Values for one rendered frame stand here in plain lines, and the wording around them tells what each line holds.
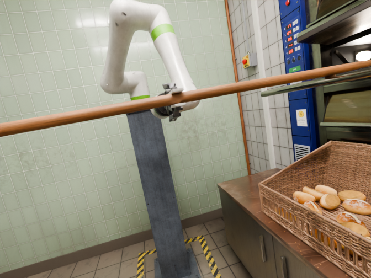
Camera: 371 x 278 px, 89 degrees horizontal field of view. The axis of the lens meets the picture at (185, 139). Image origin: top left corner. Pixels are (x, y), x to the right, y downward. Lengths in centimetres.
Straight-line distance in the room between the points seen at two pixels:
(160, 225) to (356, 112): 126
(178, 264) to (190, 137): 103
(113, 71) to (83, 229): 145
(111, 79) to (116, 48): 19
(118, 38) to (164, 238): 122
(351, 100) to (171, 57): 90
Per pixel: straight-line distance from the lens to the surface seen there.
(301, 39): 121
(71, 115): 53
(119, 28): 101
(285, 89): 95
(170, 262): 156
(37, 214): 213
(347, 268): 84
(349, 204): 112
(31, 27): 208
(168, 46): 97
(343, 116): 125
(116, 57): 109
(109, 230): 207
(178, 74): 91
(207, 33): 205
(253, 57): 175
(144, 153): 123
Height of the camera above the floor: 114
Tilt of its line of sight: 8 degrees down
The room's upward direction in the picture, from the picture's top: 10 degrees counter-clockwise
